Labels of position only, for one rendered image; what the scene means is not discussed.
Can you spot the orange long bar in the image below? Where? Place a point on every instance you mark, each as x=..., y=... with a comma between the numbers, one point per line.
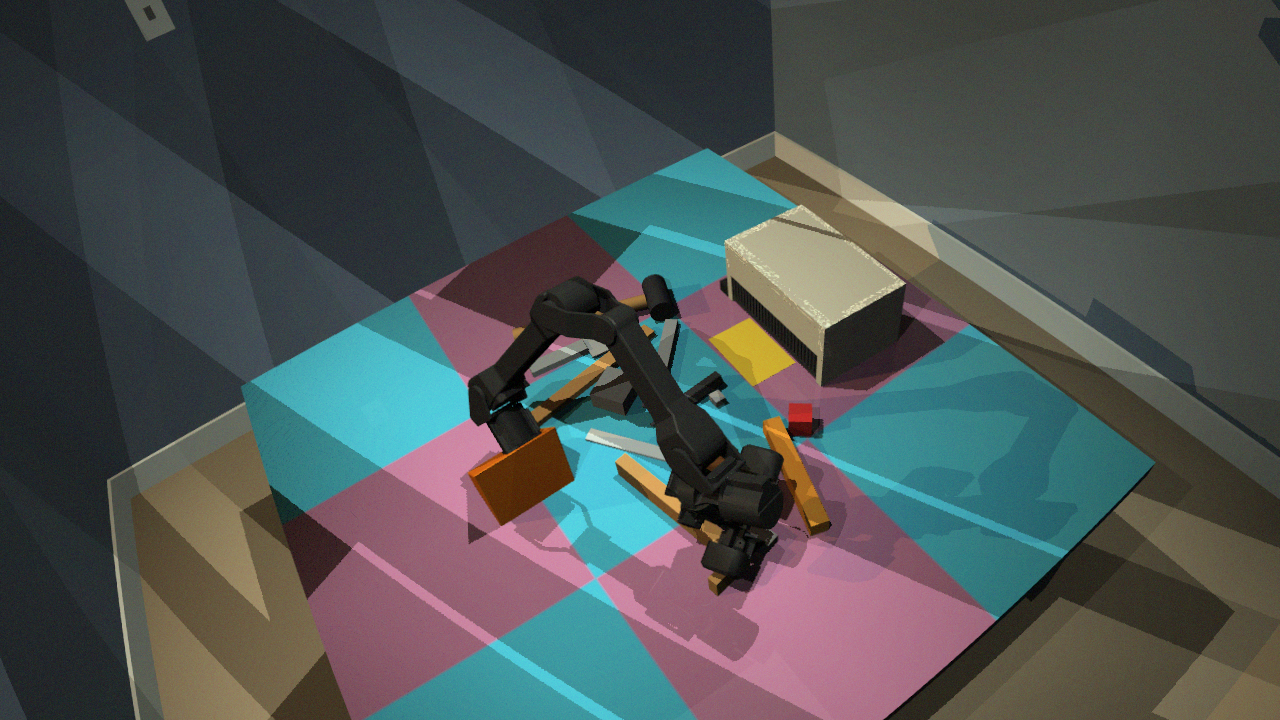
x=796, y=477

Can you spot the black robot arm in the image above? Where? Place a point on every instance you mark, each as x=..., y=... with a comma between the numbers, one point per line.
x=688, y=437

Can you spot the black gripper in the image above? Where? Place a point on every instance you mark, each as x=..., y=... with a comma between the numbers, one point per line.
x=730, y=555

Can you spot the orange-brown bar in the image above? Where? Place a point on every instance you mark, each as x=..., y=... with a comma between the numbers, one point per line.
x=578, y=385

